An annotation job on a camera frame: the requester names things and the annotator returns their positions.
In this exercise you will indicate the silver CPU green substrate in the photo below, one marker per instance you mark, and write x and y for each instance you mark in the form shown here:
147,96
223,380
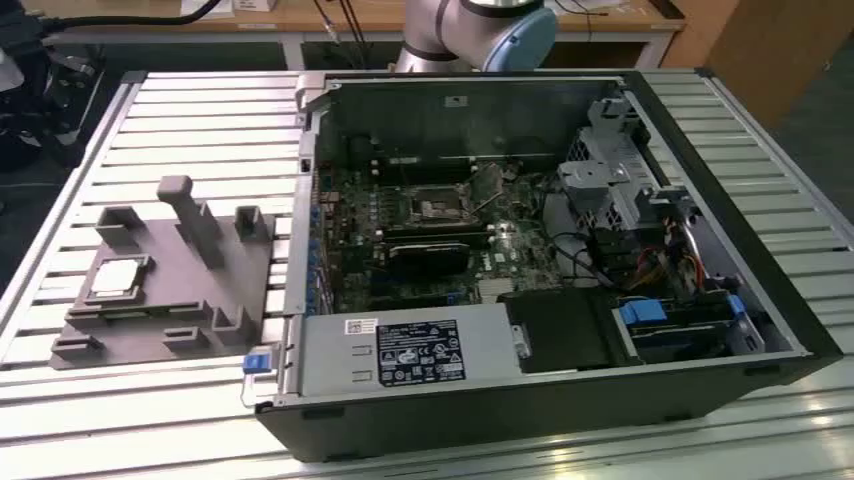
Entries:
115,277

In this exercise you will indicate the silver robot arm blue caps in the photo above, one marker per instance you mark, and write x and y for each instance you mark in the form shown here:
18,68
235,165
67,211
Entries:
441,30

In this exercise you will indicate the black RAM slot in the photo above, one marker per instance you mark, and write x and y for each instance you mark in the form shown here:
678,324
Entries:
434,240
427,176
434,230
427,162

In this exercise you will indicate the CPU socket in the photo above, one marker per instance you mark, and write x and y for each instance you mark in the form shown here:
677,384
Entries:
437,205

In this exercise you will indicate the small white box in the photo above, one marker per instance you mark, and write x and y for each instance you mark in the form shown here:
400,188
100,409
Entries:
254,5

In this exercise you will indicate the grey parts rack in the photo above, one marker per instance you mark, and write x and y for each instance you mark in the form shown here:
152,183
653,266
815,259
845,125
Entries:
194,285

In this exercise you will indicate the blue case release latch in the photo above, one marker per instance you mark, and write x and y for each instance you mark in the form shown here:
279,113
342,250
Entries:
259,363

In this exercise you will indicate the black graphics card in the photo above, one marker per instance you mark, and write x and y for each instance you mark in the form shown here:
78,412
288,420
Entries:
427,257

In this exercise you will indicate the grey power supply unit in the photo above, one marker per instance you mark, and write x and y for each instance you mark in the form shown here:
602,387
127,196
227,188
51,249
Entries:
334,360

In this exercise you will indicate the thin metal locking lever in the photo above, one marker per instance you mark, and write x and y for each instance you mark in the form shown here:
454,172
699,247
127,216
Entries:
494,198

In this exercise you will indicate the silver chipset heat sink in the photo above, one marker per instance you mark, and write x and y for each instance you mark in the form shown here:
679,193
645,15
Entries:
497,290

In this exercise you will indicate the green motherboard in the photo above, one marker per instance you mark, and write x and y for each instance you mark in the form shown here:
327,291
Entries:
527,250

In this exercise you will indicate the silver metal drive cage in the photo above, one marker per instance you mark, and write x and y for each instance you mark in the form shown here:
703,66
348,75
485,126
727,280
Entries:
587,195

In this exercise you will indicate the black open PC case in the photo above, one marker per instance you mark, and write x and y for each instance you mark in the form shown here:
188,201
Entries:
467,425

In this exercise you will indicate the blue disk carrier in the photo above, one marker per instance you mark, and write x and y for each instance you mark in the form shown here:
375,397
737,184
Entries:
642,315

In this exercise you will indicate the small blue bay clip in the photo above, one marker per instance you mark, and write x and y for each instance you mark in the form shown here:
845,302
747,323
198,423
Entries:
735,307

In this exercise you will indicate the brown wooden cabinet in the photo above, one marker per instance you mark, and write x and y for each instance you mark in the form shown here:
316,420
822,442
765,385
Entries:
781,50

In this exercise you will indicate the wooden desk white frame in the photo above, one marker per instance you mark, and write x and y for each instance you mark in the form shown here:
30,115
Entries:
601,22

